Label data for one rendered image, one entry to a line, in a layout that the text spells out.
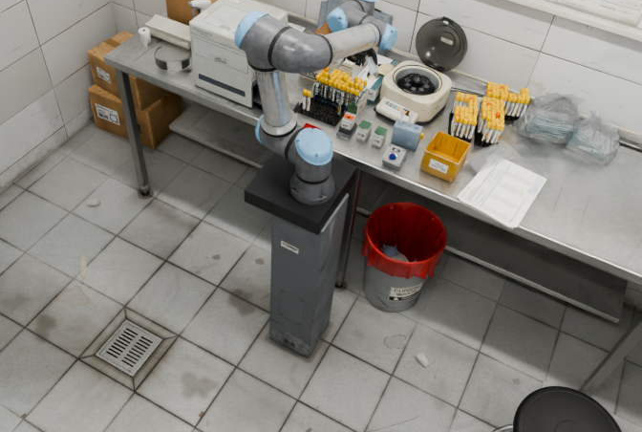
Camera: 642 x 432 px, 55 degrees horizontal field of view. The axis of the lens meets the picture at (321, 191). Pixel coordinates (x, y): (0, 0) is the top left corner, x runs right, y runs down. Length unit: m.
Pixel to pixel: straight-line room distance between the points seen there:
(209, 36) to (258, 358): 1.36
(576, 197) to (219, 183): 1.86
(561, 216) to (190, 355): 1.61
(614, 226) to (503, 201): 0.39
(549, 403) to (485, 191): 0.73
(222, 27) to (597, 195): 1.52
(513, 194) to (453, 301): 0.90
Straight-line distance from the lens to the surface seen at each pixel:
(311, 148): 1.91
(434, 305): 3.02
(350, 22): 1.98
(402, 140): 2.36
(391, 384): 2.78
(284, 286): 2.43
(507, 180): 2.37
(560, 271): 3.00
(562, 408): 2.17
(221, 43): 2.40
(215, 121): 3.37
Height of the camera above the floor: 2.46
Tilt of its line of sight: 47 degrees down
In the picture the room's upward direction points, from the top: 6 degrees clockwise
